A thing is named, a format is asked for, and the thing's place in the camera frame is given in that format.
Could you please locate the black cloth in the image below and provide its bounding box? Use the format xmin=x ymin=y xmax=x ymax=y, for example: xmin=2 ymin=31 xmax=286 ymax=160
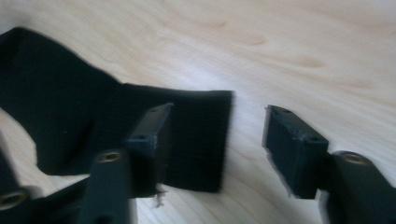
xmin=0 ymin=26 xmax=234 ymax=193

